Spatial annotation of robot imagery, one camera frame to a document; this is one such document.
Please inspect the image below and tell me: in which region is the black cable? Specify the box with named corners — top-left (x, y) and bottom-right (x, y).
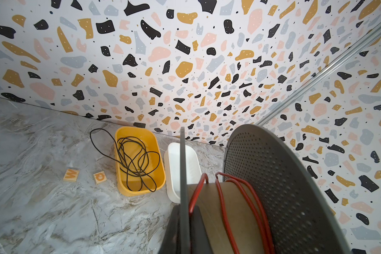
top-left (89, 127), bottom-right (162, 193)

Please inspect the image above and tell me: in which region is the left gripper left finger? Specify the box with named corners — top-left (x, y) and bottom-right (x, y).
top-left (158, 205), bottom-right (180, 254)

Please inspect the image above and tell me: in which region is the white plastic bin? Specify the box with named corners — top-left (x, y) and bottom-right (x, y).
top-left (164, 142), bottom-right (202, 204)

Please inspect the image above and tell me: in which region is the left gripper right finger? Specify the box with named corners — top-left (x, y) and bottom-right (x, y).
top-left (189, 206), bottom-right (213, 254)

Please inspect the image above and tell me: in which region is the red cable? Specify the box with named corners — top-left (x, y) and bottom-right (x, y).
top-left (188, 172), bottom-right (276, 254)

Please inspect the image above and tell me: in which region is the small orange tag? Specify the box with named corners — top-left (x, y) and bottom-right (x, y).
top-left (93, 171), bottom-right (107, 185)
top-left (63, 169), bottom-right (79, 182)

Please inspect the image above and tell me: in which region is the black cable spool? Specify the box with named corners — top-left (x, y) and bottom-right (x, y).
top-left (180, 124), bottom-right (350, 254)

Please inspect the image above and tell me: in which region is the yellow plastic bin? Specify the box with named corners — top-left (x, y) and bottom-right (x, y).
top-left (114, 127), bottom-right (166, 196)

